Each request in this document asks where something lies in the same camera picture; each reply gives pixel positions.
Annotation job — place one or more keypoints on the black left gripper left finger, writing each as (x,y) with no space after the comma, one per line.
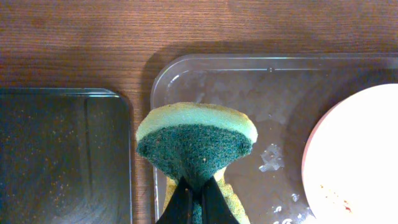
(180,207)

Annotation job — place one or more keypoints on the brown serving tray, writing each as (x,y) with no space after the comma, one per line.
(284,96)

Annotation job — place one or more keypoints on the black small tray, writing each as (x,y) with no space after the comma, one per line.
(65,156)

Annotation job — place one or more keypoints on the pink plate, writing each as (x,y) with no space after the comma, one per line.
(349,166)

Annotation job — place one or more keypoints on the green yellow sponge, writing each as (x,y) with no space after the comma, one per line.
(197,141)

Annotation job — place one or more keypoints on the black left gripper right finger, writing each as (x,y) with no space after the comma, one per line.
(214,207)

